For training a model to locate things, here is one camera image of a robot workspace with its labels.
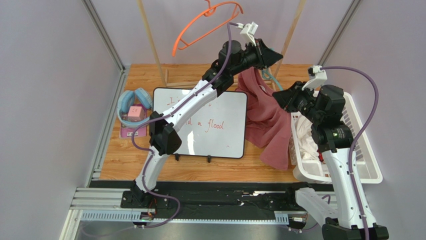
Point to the pink box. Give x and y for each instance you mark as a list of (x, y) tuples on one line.
[(130, 120)]

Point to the white plastic laundry basket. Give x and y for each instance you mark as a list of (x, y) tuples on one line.
[(314, 171)]

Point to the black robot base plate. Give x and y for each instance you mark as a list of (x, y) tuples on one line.
[(218, 200)]

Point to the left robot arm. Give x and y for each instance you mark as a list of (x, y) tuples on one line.
[(164, 127)]

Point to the teal plastic hanger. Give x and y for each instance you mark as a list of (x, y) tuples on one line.
[(268, 76)]

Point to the red item in basket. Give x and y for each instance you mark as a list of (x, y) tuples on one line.
[(320, 157)]

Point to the light blue headphones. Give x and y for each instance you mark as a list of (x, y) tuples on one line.
[(129, 98)]

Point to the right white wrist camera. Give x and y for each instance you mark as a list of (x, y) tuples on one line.
[(317, 77)]

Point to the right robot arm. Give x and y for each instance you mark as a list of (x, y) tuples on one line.
[(336, 159)]

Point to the white dry-erase board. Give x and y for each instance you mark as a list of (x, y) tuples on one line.
[(217, 129)]

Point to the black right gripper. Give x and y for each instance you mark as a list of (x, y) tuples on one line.
[(293, 97)]

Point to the aluminium rail frame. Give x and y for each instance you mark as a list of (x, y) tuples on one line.
[(106, 209)]

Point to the red t-shirt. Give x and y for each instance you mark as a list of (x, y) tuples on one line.
[(267, 125)]

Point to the white Coca-Cola t-shirt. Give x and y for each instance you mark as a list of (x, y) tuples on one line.
[(307, 147)]

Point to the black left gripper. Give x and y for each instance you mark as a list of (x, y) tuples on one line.
[(266, 57)]

